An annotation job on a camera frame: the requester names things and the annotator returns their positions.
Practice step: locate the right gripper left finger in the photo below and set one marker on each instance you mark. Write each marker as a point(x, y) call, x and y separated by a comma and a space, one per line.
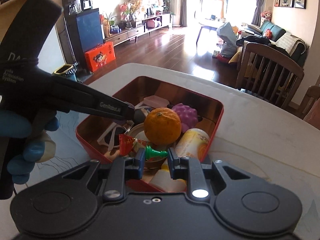
point(123, 169)

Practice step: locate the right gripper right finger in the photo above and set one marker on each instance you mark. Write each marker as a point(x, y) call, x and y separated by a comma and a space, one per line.
point(190, 170)

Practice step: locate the red metal tin box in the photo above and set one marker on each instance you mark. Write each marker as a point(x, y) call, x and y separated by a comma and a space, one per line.
point(210, 109)

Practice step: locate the purple spiky toy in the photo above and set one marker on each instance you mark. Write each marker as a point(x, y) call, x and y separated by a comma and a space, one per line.
point(188, 116)

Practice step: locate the red candy wrapper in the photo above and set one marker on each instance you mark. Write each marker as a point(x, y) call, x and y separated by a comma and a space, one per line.
point(129, 145)

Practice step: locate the green sofa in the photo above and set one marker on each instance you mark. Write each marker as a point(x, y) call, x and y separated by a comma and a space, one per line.
point(294, 46)

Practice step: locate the low wooden tv console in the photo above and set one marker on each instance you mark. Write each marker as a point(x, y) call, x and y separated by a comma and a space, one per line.
point(146, 25)

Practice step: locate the blue gloved left hand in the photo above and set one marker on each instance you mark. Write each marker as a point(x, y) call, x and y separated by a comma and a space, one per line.
point(27, 142)

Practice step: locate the orange gift box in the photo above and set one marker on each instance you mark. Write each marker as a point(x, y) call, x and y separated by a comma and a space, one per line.
point(100, 56)

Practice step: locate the light blue paper bag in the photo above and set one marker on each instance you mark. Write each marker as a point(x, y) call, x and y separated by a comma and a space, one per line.
point(226, 33)

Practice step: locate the white frame sunglasses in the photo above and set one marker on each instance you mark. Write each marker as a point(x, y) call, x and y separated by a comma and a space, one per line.
point(110, 137)

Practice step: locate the black floss container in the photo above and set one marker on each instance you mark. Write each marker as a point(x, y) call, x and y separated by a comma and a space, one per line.
point(140, 115)

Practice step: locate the pink ridged plastic box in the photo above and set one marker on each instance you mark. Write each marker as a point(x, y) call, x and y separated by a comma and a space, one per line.
point(155, 101)

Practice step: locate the blue front dark cabinet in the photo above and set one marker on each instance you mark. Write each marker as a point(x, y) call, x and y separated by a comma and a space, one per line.
point(83, 26)

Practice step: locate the green push pin piece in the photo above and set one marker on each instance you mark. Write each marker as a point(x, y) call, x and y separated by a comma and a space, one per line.
point(151, 153)

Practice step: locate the pink towel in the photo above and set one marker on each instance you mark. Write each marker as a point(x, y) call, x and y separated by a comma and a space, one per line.
point(313, 116)

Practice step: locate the dark wooden dining chair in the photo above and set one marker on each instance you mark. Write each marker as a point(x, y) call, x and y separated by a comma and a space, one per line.
point(268, 74)

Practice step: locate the teal waste bin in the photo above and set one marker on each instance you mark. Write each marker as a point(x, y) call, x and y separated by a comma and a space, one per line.
point(67, 70)

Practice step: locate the white yellow vitamin bottle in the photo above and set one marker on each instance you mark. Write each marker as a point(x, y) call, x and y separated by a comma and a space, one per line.
point(192, 144)

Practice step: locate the orange fruit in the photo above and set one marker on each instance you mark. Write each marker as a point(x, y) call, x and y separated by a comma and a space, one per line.
point(162, 126)

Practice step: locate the clear tape roll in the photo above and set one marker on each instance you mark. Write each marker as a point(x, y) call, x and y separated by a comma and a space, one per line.
point(154, 163)

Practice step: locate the wooden chair with towel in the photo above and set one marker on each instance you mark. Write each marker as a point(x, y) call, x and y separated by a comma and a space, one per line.
point(311, 96)

